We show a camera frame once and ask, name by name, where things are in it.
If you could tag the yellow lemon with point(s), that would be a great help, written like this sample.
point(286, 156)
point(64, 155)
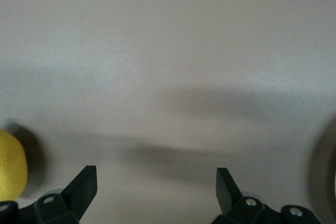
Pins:
point(10, 163)

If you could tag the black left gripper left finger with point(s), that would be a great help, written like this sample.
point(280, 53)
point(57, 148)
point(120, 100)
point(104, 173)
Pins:
point(57, 208)

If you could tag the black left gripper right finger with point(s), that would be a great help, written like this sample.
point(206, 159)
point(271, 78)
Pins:
point(244, 211)

